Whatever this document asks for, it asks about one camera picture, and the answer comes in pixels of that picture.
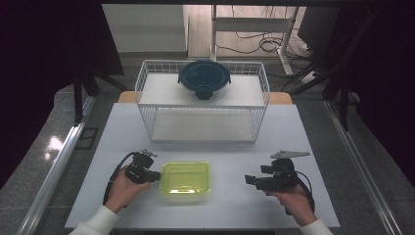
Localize white power strip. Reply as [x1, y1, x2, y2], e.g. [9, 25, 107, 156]
[300, 70, 318, 85]

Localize wooden table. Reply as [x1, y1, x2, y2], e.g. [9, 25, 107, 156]
[116, 90, 294, 106]

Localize white metal desk frame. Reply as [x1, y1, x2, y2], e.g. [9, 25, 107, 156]
[209, 4, 300, 76]

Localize green plastic food container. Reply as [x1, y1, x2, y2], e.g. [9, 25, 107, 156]
[159, 161, 211, 197]

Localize person's left hand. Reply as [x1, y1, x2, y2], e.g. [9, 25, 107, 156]
[104, 167, 153, 215]

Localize hand-held gripper black cable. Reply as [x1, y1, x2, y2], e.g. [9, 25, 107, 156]
[102, 151, 136, 207]
[285, 170, 316, 217]

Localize left hand-held gripper black cable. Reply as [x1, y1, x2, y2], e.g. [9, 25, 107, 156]
[102, 151, 136, 207]

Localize round dark blue food container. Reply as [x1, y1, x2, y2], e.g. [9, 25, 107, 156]
[177, 59, 232, 101]

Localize person's right hand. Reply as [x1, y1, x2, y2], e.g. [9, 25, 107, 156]
[265, 184, 318, 227]

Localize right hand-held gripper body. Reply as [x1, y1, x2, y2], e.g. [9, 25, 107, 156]
[259, 150, 311, 193]

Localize white wire rack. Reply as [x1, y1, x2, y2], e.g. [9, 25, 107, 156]
[134, 59, 271, 144]

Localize black metal stand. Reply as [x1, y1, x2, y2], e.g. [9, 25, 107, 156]
[71, 63, 129, 127]
[282, 9, 381, 132]

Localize right hand-held gripper black cable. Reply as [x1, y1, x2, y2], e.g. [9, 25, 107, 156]
[285, 170, 316, 217]

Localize dark curtain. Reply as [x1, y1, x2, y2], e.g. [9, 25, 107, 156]
[337, 0, 415, 180]

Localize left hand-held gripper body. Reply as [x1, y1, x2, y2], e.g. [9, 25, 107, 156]
[124, 149, 159, 185]

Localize aluminium rail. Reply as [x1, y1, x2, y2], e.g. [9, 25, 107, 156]
[324, 99, 404, 235]
[15, 95, 98, 235]

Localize black floor cables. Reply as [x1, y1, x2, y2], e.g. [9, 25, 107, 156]
[214, 5, 316, 61]

